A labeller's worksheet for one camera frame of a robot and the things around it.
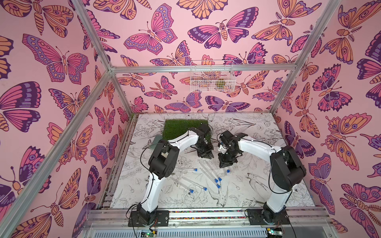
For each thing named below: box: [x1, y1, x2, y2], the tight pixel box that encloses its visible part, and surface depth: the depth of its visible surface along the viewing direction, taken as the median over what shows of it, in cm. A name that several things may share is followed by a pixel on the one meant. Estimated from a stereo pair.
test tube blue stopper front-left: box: [172, 177, 194, 194], surface depth 87 cm
